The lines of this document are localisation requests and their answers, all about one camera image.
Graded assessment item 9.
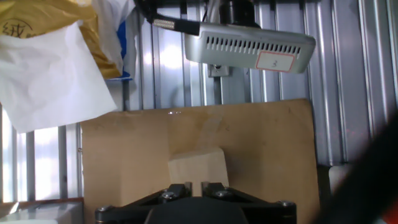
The brown cardboard sheet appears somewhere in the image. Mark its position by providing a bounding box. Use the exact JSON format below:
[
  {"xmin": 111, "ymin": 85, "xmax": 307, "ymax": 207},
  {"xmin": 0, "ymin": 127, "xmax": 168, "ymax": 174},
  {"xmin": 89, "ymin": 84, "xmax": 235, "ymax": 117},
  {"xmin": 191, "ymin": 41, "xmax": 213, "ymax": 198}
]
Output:
[{"xmin": 80, "ymin": 98, "xmax": 321, "ymax": 224}]

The blue package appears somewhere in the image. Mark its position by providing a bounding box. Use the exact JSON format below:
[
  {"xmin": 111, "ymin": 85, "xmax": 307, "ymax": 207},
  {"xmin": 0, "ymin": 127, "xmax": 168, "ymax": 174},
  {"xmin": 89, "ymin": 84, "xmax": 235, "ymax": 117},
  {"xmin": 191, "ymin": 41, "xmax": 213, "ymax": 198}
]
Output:
[{"xmin": 116, "ymin": 20, "xmax": 133, "ymax": 82}]

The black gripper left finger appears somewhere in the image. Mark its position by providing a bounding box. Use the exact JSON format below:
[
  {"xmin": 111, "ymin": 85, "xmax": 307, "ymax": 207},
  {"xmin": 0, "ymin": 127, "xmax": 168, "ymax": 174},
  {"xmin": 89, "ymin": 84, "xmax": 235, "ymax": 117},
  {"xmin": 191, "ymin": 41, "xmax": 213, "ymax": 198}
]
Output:
[{"xmin": 95, "ymin": 182, "xmax": 193, "ymax": 224}]

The light wooden block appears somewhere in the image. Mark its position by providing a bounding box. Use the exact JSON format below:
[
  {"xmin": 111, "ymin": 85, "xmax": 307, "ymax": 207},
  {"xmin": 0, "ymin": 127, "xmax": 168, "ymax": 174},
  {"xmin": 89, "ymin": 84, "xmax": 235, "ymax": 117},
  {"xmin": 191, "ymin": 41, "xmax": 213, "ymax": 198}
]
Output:
[{"xmin": 167, "ymin": 147, "xmax": 230, "ymax": 197}]

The black camera cable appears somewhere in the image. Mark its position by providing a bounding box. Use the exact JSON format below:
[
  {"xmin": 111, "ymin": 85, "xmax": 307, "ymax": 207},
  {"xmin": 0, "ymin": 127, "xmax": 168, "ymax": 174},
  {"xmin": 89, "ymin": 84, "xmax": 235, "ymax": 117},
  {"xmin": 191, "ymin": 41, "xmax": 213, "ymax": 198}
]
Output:
[{"xmin": 135, "ymin": 0, "xmax": 201, "ymax": 37}]

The small metal angle bracket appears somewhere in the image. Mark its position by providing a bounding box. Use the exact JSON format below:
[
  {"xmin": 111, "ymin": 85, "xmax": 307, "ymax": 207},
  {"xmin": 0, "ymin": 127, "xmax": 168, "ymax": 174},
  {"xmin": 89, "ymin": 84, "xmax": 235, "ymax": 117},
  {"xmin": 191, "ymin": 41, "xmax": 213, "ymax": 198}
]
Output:
[{"xmin": 207, "ymin": 63, "xmax": 231, "ymax": 78}]

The white crumpled paper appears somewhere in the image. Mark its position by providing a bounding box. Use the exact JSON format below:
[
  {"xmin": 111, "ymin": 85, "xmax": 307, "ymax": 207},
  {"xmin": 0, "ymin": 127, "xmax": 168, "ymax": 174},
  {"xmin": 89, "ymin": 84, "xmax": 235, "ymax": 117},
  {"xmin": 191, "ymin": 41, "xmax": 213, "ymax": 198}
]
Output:
[{"xmin": 0, "ymin": 21, "xmax": 118, "ymax": 134}]

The silver depth camera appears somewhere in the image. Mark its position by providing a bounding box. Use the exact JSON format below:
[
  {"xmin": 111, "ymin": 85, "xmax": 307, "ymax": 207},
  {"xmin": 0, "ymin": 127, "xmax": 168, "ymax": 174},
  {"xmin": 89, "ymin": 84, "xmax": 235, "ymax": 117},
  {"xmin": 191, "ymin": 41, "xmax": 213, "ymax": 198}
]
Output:
[{"xmin": 183, "ymin": 22, "xmax": 317, "ymax": 75}]

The white plastic bag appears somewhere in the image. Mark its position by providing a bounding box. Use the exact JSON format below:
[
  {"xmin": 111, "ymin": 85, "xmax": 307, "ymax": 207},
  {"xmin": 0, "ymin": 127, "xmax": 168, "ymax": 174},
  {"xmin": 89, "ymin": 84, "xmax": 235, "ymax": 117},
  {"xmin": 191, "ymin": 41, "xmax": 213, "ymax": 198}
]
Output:
[{"xmin": 90, "ymin": 0, "xmax": 139, "ymax": 94}]

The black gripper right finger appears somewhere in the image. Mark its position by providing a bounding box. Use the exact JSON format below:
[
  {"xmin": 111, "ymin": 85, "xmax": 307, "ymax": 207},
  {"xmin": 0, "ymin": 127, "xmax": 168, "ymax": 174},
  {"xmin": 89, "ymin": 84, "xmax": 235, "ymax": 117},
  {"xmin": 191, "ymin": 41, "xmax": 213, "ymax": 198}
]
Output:
[{"xmin": 201, "ymin": 182, "xmax": 296, "ymax": 224}]

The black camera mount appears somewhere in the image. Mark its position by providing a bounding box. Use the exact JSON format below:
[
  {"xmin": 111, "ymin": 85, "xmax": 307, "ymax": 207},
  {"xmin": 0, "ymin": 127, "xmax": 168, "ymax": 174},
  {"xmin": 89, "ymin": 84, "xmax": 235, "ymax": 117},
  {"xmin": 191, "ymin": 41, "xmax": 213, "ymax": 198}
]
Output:
[{"xmin": 219, "ymin": 0, "xmax": 262, "ymax": 29}]

